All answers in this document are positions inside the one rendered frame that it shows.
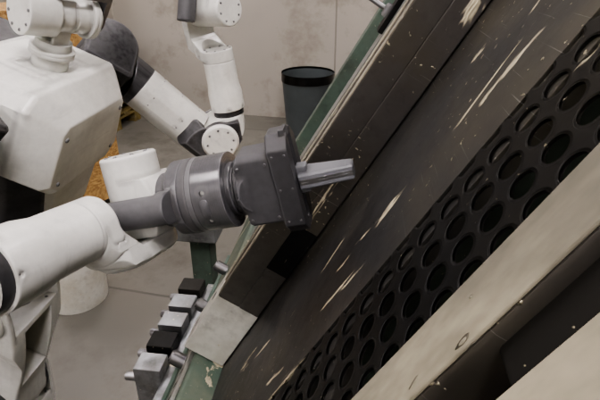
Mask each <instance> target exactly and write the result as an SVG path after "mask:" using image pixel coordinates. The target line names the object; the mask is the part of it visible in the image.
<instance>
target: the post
mask: <svg viewBox="0 0 600 400"><path fill-rule="evenodd" d="M189 243H190V251H191V259H192V267H193V275H194V279H205V287H207V285H208V284H214V283H215V281H216V279H217V278H218V272H217V271H214V270H213V266H214V264H215V263H216V262H217V255H216V245H215V244H207V243H195V242H189Z"/></svg>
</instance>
